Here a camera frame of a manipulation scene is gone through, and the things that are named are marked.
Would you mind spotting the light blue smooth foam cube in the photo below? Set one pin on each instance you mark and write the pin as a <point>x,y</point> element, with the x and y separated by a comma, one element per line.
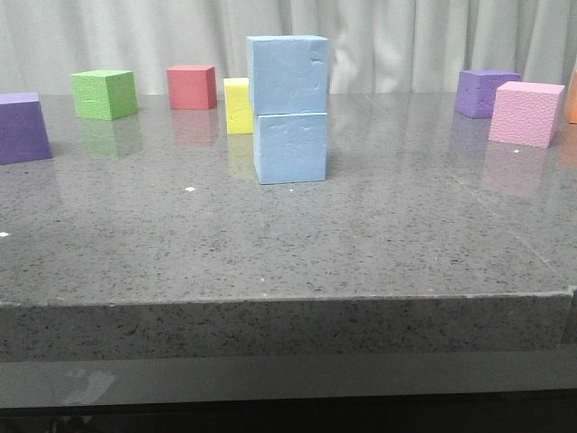
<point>290,148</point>

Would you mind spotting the light blue textured foam cube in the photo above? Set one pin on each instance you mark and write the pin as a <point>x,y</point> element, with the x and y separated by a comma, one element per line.
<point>287,74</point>

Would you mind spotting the yellow foam cube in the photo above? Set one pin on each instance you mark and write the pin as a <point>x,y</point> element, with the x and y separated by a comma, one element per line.
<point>238,108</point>

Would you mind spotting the red foam cube left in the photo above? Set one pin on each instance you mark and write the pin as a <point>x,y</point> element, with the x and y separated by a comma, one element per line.
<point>192,87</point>

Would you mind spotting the white curtain backdrop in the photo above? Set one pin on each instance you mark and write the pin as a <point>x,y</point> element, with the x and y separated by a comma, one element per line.
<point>375,46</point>

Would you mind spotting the purple foam cube right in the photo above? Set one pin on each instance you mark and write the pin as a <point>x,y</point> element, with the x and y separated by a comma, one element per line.
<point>476,90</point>

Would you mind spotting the purple foam cube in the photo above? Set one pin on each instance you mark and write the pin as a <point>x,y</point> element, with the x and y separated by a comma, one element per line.
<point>476,90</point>
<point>23,130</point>

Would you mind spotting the green foam cube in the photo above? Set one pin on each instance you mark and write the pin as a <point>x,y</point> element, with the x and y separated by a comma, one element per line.
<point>104,94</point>

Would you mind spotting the pink foam cube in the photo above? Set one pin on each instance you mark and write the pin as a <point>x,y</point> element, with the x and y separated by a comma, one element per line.
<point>526,113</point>

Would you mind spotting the purple foam cube left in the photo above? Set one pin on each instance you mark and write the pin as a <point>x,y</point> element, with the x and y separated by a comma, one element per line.
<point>23,130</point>

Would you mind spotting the orange foam cube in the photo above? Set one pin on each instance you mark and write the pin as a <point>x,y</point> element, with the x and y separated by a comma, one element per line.
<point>570,107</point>

